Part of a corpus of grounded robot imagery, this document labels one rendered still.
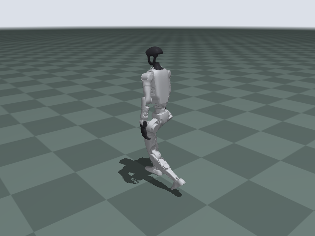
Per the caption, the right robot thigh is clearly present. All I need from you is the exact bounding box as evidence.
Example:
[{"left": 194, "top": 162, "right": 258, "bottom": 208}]
[{"left": 158, "top": 111, "right": 173, "bottom": 129}]

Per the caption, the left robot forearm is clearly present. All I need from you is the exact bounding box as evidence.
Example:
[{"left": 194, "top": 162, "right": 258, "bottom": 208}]
[{"left": 139, "top": 97, "right": 150, "bottom": 125}]

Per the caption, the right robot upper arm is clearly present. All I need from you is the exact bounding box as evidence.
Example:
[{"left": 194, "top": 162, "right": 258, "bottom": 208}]
[{"left": 167, "top": 70, "right": 171, "bottom": 94}]

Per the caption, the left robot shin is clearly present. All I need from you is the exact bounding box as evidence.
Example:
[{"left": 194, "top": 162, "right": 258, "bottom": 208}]
[{"left": 149, "top": 154, "right": 179, "bottom": 183}]

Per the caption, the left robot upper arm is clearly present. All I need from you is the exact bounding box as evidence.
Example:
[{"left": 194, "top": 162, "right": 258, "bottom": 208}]
[{"left": 141, "top": 72, "right": 153, "bottom": 104}]

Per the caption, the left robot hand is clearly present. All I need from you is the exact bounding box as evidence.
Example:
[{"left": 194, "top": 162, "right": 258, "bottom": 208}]
[{"left": 140, "top": 121, "right": 151, "bottom": 140}]

